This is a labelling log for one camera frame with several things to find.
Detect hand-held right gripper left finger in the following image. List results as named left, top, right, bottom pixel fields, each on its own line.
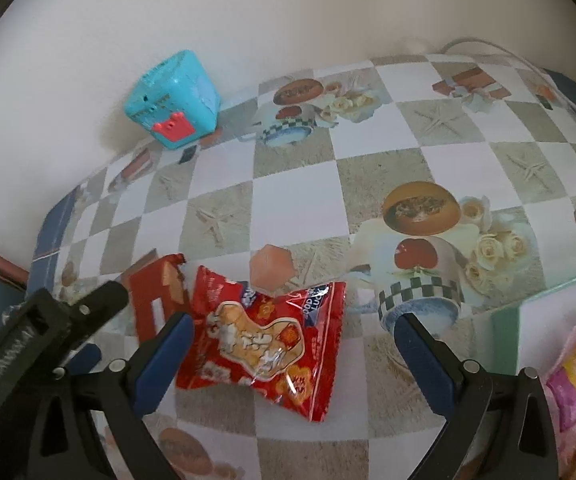
left=33, top=311, right=196, bottom=480

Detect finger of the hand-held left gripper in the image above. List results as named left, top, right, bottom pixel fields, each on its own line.
left=65, top=344, right=102, bottom=376
left=68, top=280, right=130, bottom=328

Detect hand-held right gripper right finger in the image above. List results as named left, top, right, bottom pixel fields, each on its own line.
left=393, top=312, right=561, bottom=480

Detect dark red snack packet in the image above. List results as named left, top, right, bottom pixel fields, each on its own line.
left=128, top=253, right=191, bottom=347

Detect teal shallow cardboard box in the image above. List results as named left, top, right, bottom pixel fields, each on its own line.
left=488, top=280, right=576, bottom=480

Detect red printed snack packet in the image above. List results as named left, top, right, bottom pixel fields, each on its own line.
left=174, top=265, right=347, bottom=424

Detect pink snack packet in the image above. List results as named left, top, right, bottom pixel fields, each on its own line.
left=542, top=312, right=576, bottom=442

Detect checkered printed tablecloth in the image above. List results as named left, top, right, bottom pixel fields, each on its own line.
left=32, top=52, right=576, bottom=480

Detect teal toy box red crown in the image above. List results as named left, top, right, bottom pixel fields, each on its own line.
left=123, top=49, right=219, bottom=151

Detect white power cable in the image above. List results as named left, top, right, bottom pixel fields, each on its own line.
left=440, top=37, right=576, bottom=128

